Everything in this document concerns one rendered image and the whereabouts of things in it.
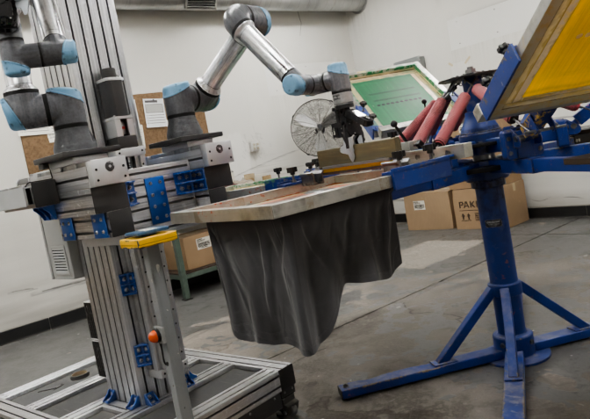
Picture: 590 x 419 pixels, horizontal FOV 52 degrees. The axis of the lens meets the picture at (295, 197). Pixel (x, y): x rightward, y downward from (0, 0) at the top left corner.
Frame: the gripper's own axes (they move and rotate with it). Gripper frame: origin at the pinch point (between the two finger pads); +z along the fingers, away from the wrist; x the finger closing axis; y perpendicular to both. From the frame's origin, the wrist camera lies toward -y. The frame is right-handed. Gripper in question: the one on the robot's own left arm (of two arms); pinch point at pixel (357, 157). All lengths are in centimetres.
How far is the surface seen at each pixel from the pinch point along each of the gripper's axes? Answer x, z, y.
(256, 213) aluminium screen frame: 65, 9, -22
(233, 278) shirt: 54, 31, 14
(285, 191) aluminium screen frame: 16.1, 8.3, 25.6
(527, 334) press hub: -80, 95, -7
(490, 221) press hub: -74, 41, -2
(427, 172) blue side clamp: -0.4, 8.6, -30.1
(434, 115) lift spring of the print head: -55, -11, 4
